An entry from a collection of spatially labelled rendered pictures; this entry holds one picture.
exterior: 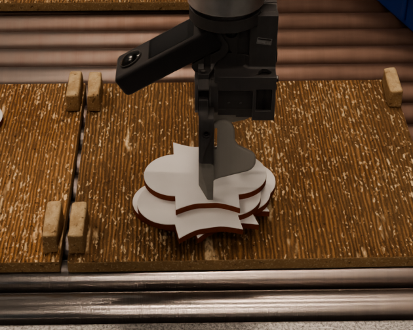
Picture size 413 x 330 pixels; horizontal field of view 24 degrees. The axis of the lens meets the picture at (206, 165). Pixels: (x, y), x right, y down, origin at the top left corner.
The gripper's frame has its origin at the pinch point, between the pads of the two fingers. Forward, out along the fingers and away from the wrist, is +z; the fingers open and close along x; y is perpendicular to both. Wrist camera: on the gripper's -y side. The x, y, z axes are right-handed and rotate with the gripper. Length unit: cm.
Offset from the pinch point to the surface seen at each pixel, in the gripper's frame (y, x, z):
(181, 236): -2.3, -9.6, 1.7
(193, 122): -1.2, 16.5, 5.9
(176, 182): -3.0, -2.0, 0.8
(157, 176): -5.0, -1.0, 0.7
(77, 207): -13.8, -3.3, 3.2
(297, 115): 12.1, 18.0, 5.8
